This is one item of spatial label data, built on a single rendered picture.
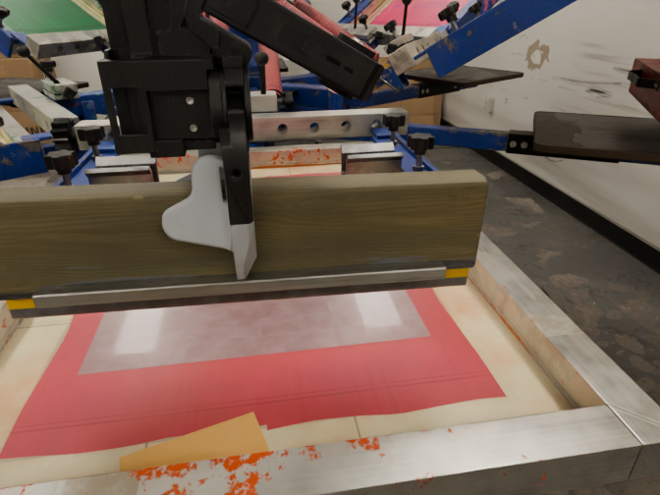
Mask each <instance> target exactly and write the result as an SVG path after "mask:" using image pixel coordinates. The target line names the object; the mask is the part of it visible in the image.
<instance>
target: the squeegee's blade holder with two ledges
mask: <svg viewBox="0 0 660 495"><path fill-rule="evenodd" d="M446 269H447V268H446V266H445V264H444V263H443V261H442V260H441V259H438V260H424V261H410V262H395V263H380V264H365V265H351V266H336V267H321V268H306V269H292V270H277V271H262V272H249V273H248V275H247V277H246V278H245V279H243V280H238V279H237V273H233V274H218V275H203V276H189V277H174V278H159V279H144V280H130V281H115V282H100V283H85V284H71V285H56V286H41V287H38V288H37V289H36V291H35V292H34V293H33V295H32V299H33V302H34V305H35V307H37V308H43V307H56V306H69V305H83V304H97V303H122V302H136V301H150V300H164V299H177V298H190V297H204V296H218V295H232V294H244V293H258V292H272V291H286V290H299V289H312V288H326V287H340V286H353V285H366V284H380V283H394V282H408V281H420V280H434V279H444V278H445V276H446Z"/></svg>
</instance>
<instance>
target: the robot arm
mask: <svg viewBox="0 0 660 495"><path fill-rule="evenodd" d="M100 1H101V6H102V11H103V15H104V20H105V25H106V29H107V34H108V39H109V44H110V48H108V49H105V50H103V53H104V58H103V59H101V60H99V61H97V62H96V63H97V67H98V72H99V76H100V80H101V85H102V89H103V94H104V99H105V103H106V108H107V113H108V117H109V122H110V126H111V131H112V136H113V140H114V144H115V148H116V153H117V154H138V153H148V154H150V157H151V158H162V157H183V156H186V153H187V150H191V149H198V158H197V159H196V160H195V162H194V164H193V165H192V172H191V173H189V174H187V175H186V176H184V177H182V178H180V179H178V180H177V181H176V182H178V181H192V193H191V195H190V196H189V197H187V198H186V199H184V200H182V201H180V202H179V203H177V204H175V205H173V206H172V207H170V208H168V209H167V210H166V211H165V212H164V213H163V215H162V227H163V230H164V232H165V233H166V235H167V236H168V237H170V238H171V239H173V240H176V241H180V242H186V243H192V244H198V245H204V246H210V247H216V248H225V249H228V250H230V251H232V252H233V254H234V260H235V267H236V273H237V279H238V280H243V279H245V278H246V277H247V275H248V273H249V271H250V269H251V267H252V265H253V263H254V261H255V259H256V257H257V253H256V242H255V230H254V218H253V206H252V194H251V180H250V179H251V168H250V156H249V143H248V142H249V141H253V128H252V115H251V102H250V89H249V76H248V63H249V61H250V59H251V55H252V53H251V47H250V44H249V43H248V42H247V41H246V40H244V39H242V38H241V37H239V36H237V35H235V34H234V33H232V32H230V31H228V30H226V29H224V28H223V27H220V26H219V25H217V24H216V23H214V22H212V21H210V20H209V19H207V18H206V17H205V16H204V15H203V11H204V12H205V13H207V14H209V15H210V16H212V17H214V18H216V19H217V20H219V21H221V22H223V23H224V24H226V25H228V26H230V27H231V28H234V29H236V30H237V31H239V32H241V33H243V34H245V35H246V36H248V37H250V38H252V39H253V40H255V41H257V42H259V43H260V44H262V45H264V46H266V47H267V48H269V49H271V50H273V51H274V52H276V53H278V54H280V55H281V56H283V57H285V58H287V59H289V60H290V61H292V62H294V63H296V64H297V65H299V66H301V67H303V68H304V69H306V70H308V71H310V72H312V73H313V74H315V75H317V76H318V77H317V80H318V81H319V82H320V83H322V84H323V85H325V86H326V87H327V88H328V89H329V90H330V91H331V92H333V93H336V94H340V95H342V96H344V97H346V98H348V99H350V100H351V99H352V97H355V98H357V99H359V100H361V101H366V100H367V99H368V98H369V96H370V94H371V93H372V91H373V90H374V88H375V86H376V85H377V83H378V81H379V79H380V78H381V76H382V74H383V72H384V67H383V66H382V65H381V64H379V63H378V61H376V60H374V59H373V58H374V56H375V54H376V53H374V52H372V51H371V50H369V49H367V48H366V47H365V45H364V43H363V42H362V41H361V40H360V39H358V38H355V37H348V36H346V35H344V34H343V33H341V32H340V34H339V36H338V37H337V36H335V35H334V34H333V35H332V34H330V33H329V32H327V31H326V30H324V29H322V28H321V27H318V26H317V25H315V24H313V23H312V22H310V21H308V20H307V19H305V18H303V17H302V16H300V15H298V14H297V13H295V12H293V11H292V10H290V9H288V8H287V7H285V6H283V5H282V4H280V3H278V2H277V1H275V0H100ZM111 88H112V89H113V94H114V99H115V104H116V108H117V113H118V118H119V123H120V128H121V133H122V134H121V135H120V131H119V126H118V121H117V117H116V112H115V107H114V102H113V97H112V93H111ZM221 180H225V188H226V197H227V199H226V200H224V199H223V194H222V186H221Z"/></svg>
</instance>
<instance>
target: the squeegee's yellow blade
mask: <svg viewBox="0 0 660 495"><path fill-rule="evenodd" d="M467 275H468V268H460V269H446V276H445V278H453V277H466V276H467ZM6 303H7V306H8V308H9V309H19V308H33V307H35V305H34V302H33V299H23V300H9V301H6Z"/></svg>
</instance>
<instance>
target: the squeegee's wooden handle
mask: <svg viewBox="0 0 660 495"><path fill-rule="evenodd" d="M250 180H251V194H252V206H253V218H254V230H255V242H256V253H257V257H256V259H255V261H254V263H253V265H252V267H251V269H250V271H249V272H262V271H277V270H292V269H307V268H321V267H336V266H351V265H365V264H380V263H395V262H410V261H424V260H438V259H441V260H442V261H443V263H444V264H445V266H446V268H447V269H460V268H472V267H473V266H474V265H475V261H476V255H477V249H478V244H479V238H480V232H481V227H482V221H483V215H484V210H485V204H486V198H487V194H488V185H487V182H486V179H485V177H483V176H482V175H481V174H480V173H478V172H477V171H476V170H451V171H426V172H401V173H376V174H351V175H327V176H301V177H277V178H252V179H250ZM192 190H193V186H192V181H178V182H152V183H127V184H103V185H78V186H53V187H28V188H4V189H0V301H9V300H23V299H32V295H33V293H34V292H35V291H36V289H37V288H38V287H41V286H56V285H71V284H85V283H100V282H115V281H130V280H144V279H159V278H174V277H189V276H203V275H218V274H233V273H236V267H235V260H234V254H233V252H232V251H230V250H228V249H225V248H220V247H210V246H204V245H198V244H192V243H186V242H180V241H176V240H173V239H171V238H170V237H168V236H167V235H166V233H165V232H164V230H163V227H162V215H163V213H164V212H165V211H166V210H167V209H168V208H170V207H172V206H173V205H175V204H177V203H179V202H180V201H182V200H184V199H186V198H187V197H189V196H190V195H191V193H192Z"/></svg>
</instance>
